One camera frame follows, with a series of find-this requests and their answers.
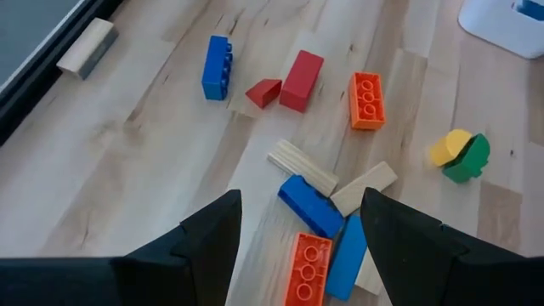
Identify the white plastic bin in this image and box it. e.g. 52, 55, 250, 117
457, 0, 544, 60

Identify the blue wooden plank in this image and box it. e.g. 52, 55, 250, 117
325, 214, 369, 303

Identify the ridged wooden plank block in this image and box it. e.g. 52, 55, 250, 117
266, 139, 340, 198

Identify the orange studded brick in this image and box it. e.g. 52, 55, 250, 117
348, 71, 387, 131
283, 231, 334, 306

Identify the plain wooden rectangular block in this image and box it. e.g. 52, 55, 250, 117
56, 17, 120, 81

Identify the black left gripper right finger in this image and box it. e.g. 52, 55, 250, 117
360, 187, 544, 306

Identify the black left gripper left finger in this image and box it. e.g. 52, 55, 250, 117
0, 189, 243, 306

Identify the black aluminium table frame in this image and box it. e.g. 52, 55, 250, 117
0, 0, 124, 148

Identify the yellow half-round block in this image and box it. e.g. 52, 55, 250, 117
428, 128, 473, 167

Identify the green studded block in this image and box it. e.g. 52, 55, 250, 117
441, 133, 491, 184

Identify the red wooden rectangular block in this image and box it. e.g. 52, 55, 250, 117
279, 49, 326, 114

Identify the red wooden wedge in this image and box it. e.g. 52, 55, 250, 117
245, 78, 283, 110

